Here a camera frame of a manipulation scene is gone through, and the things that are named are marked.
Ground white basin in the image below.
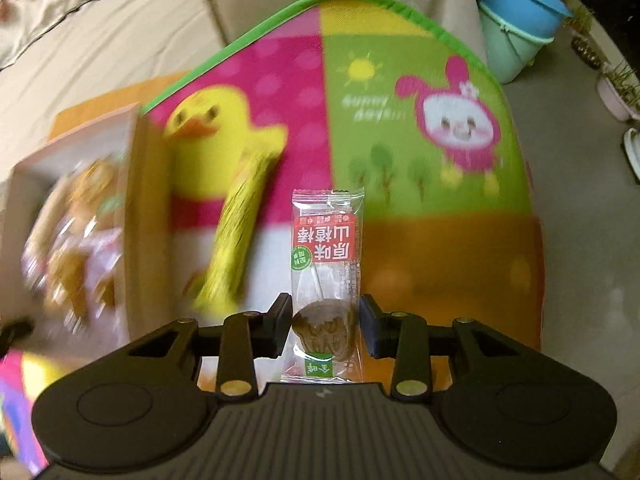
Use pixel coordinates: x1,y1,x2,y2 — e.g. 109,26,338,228
622,127,640,183

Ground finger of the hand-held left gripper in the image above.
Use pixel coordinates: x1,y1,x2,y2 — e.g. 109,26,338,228
0,321,35,347

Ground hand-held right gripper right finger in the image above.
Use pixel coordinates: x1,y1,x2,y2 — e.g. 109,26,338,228
360,294,527,404

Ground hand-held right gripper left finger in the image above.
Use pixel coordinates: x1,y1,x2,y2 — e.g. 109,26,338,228
125,293,294,402

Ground pink cardboard box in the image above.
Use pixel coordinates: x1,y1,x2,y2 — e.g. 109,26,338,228
10,102,176,343

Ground small potted plant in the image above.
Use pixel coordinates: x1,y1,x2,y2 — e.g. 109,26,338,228
570,7,606,68

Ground colourful cartoon play mat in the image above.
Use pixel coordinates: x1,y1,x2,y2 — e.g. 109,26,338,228
0,0,546,461

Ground green plastic bucket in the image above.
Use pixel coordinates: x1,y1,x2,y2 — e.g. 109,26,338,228
477,2,556,85

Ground yellow bread packet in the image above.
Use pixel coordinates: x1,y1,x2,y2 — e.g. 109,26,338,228
44,220,101,321
70,160,121,206

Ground small wooden table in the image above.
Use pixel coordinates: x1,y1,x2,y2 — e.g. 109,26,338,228
47,72,193,146

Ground yellow-green snack packet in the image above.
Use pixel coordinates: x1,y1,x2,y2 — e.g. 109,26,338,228
192,152,281,316

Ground blue plastic bucket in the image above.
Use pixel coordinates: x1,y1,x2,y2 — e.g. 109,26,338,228
480,0,573,38

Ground grey-green trimmed sofa cover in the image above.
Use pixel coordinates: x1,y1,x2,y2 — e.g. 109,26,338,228
0,0,201,71

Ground clear lollipop packet red label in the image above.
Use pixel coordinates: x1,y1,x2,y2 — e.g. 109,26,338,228
280,186,365,385

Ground beige sofa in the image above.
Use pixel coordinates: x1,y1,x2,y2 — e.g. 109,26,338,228
0,0,488,201

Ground white pot with grass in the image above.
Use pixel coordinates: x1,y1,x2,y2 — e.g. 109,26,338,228
596,60,640,122

